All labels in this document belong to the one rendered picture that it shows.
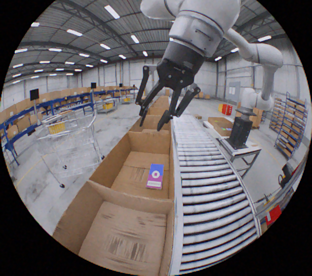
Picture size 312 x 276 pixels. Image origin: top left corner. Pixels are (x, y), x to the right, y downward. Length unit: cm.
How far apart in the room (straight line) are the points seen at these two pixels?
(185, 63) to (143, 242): 51
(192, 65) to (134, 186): 50
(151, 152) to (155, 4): 71
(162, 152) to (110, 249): 62
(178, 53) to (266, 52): 60
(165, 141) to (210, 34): 55
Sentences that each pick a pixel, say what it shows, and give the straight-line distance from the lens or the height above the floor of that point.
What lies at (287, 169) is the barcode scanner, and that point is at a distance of 68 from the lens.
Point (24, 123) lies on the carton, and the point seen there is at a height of 98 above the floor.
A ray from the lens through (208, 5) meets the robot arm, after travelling 18.
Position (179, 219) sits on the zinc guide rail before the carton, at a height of 89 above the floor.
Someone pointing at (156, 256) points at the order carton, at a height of 88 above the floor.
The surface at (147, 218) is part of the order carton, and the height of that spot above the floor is 89.
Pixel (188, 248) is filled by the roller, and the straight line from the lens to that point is 60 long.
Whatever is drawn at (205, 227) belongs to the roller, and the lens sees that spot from 62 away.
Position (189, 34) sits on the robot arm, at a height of 140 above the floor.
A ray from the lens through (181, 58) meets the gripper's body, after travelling 16.
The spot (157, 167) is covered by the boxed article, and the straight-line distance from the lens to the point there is 54.
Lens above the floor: 132
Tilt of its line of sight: 20 degrees down
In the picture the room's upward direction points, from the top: straight up
